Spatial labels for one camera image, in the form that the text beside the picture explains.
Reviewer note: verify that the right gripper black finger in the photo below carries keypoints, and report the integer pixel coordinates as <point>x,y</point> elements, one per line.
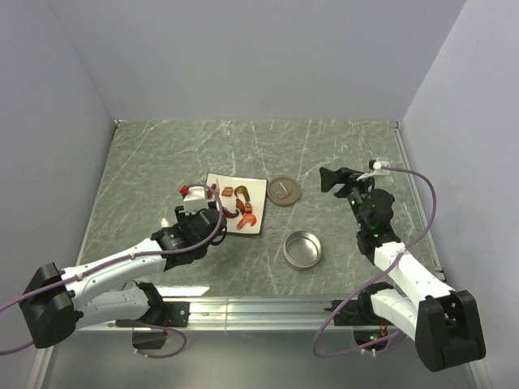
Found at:
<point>330,177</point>
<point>328,184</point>

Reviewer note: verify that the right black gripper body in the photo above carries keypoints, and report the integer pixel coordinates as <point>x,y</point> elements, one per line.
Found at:
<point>358,193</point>

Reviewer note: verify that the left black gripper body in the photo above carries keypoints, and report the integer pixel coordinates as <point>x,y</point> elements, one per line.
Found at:
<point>183,219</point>

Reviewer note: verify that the dark red sausage slice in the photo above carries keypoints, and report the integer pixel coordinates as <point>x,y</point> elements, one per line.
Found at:
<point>229,214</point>

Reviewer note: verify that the glazed pork belly piece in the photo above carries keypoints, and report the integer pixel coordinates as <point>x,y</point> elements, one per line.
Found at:
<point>227,191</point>

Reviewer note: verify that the round metal lunch tin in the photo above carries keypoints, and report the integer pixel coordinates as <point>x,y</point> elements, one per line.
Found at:
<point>302,250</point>

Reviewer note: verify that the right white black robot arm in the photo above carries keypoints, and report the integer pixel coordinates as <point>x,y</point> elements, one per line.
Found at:
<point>442,322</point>

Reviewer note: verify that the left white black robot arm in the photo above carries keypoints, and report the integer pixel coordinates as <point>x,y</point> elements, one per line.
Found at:
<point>57,302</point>

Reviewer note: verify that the round taupe lid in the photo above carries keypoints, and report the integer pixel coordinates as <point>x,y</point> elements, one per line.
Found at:
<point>283,191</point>

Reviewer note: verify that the orange shrimp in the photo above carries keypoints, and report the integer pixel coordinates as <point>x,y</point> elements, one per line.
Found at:
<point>247,219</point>

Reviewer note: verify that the white square plate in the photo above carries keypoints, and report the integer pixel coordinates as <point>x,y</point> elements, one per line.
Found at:
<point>257,191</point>

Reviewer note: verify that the brown mushroom slice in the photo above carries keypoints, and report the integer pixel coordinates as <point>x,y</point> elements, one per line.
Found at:
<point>242,191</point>

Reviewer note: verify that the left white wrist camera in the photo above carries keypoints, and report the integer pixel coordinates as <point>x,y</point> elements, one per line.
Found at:
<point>194,199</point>

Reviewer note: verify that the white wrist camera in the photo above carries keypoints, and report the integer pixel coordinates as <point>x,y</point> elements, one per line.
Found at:
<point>194,199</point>
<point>376,168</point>

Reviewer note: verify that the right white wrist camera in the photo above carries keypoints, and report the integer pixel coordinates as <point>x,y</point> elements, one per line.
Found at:
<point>376,168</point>

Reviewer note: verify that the aluminium front rail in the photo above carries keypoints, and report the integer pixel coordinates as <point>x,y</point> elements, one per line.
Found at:
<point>278,313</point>

